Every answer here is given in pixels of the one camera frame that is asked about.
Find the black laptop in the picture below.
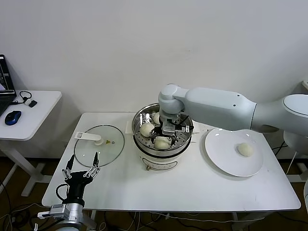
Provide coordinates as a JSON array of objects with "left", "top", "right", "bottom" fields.
[{"left": 0, "top": 54, "right": 17, "bottom": 117}]

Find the blue computer mouse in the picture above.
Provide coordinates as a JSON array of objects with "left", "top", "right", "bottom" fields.
[{"left": 4, "top": 110, "right": 22, "bottom": 126}]

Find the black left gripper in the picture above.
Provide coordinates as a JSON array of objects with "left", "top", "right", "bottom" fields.
[{"left": 61, "top": 151, "right": 101, "bottom": 204}]

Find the white side table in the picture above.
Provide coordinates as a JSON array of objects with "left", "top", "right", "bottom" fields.
[{"left": 0, "top": 90, "right": 63, "bottom": 198}]

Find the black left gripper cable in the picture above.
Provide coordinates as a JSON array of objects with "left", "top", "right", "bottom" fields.
[{"left": 55, "top": 184, "right": 70, "bottom": 200}]

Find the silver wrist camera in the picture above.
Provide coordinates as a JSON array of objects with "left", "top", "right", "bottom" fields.
[
  {"left": 161, "top": 121, "right": 176, "bottom": 138},
  {"left": 37, "top": 204, "right": 70, "bottom": 219}
]

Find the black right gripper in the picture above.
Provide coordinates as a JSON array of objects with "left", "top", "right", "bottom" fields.
[{"left": 150, "top": 126, "right": 184, "bottom": 148}]

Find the black looped cord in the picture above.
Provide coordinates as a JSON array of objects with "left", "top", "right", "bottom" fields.
[{"left": 12, "top": 90, "right": 33, "bottom": 106}]

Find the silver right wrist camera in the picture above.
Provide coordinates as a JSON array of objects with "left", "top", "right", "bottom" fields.
[{"left": 161, "top": 121, "right": 176, "bottom": 138}]

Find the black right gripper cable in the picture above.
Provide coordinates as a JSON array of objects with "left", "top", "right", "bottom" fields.
[{"left": 177, "top": 115, "right": 194, "bottom": 133}]

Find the white electric cooking pot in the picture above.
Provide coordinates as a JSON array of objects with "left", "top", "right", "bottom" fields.
[{"left": 125, "top": 119, "right": 200, "bottom": 172}]

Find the white hanging cable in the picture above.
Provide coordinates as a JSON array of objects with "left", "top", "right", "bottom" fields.
[{"left": 286, "top": 151, "right": 298, "bottom": 175}]

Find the black hanging cable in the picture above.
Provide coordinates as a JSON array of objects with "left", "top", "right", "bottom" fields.
[{"left": 271, "top": 141, "right": 287, "bottom": 156}]

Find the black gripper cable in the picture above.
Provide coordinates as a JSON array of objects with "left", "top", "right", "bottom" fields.
[
  {"left": 177, "top": 115, "right": 194, "bottom": 133},
  {"left": 55, "top": 184, "right": 70, "bottom": 200}
]

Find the glass pot lid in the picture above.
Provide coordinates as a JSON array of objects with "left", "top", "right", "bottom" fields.
[{"left": 74, "top": 124, "right": 125, "bottom": 168}]

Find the white round plate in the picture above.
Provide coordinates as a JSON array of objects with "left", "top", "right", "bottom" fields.
[{"left": 204, "top": 127, "right": 265, "bottom": 178}]

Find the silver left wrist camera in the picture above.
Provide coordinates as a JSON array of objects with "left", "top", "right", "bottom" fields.
[{"left": 37, "top": 204, "right": 70, "bottom": 219}]

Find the stainless steel steamer basket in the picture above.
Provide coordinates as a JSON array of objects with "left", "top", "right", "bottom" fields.
[{"left": 131, "top": 103, "right": 194, "bottom": 154}]

